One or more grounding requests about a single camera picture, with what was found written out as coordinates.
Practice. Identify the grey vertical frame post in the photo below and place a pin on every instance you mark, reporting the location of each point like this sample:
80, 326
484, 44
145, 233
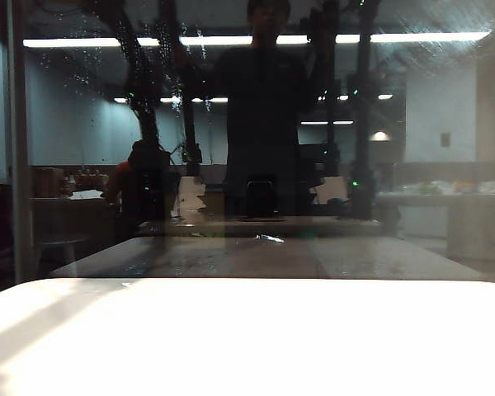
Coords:
18, 144

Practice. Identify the round grey stool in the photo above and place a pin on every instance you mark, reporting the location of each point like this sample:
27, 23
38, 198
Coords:
62, 241

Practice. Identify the large glass pane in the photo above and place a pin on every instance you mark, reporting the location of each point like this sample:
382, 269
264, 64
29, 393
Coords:
437, 132

